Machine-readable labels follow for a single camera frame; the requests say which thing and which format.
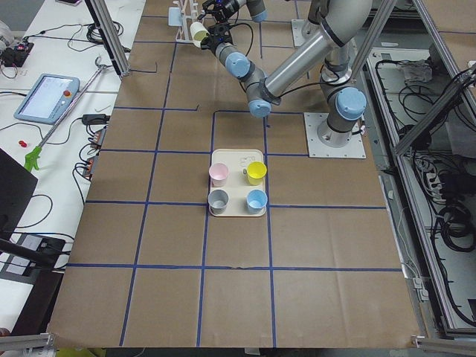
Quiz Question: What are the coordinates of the light blue plastic cup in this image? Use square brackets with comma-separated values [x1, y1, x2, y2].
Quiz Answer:
[168, 7, 182, 27]

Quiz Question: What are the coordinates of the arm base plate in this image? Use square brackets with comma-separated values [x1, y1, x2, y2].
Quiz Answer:
[303, 112, 366, 159]
[291, 19, 309, 48]

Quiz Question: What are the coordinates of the blue teach pendant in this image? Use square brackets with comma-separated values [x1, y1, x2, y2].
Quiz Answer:
[13, 74, 80, 125]

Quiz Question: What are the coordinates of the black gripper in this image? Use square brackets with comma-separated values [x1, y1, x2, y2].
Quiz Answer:
[199, 0, 242, 23]
[200, 24, 233, 51]

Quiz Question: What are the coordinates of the pink plastic cup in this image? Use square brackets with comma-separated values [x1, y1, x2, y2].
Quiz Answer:
[208, 163, 229, 187]

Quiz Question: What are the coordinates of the grey plastic cup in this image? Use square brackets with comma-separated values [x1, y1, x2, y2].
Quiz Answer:
[208, 189, 229, 216]

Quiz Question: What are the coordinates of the black power adapter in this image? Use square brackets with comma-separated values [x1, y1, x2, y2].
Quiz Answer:
[81, 114, 110, 126]

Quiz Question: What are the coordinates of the white wire cup rack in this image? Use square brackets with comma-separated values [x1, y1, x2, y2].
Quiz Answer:
[172, 0, 200, 45]

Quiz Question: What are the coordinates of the cream plastic tray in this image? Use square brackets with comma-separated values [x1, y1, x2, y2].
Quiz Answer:
[210, 149, 267, 217]

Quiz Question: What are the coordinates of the reacher grabber tool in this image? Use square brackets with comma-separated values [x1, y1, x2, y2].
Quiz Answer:
[24, 56, 111, 172]

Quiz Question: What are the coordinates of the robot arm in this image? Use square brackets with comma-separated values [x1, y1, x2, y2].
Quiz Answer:
[197, 0, 267, 23]
[199, 1, 372, 118]

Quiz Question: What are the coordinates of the yellow plastic cup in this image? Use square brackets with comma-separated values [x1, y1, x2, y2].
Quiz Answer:
[246, 161, 267, 186]

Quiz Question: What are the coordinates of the aluminium frame post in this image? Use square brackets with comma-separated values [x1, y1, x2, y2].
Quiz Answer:
[85, 0, 130, 78]

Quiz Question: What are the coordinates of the white plastic cup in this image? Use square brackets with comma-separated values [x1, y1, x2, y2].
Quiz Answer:
[190, 22, 209, 47]

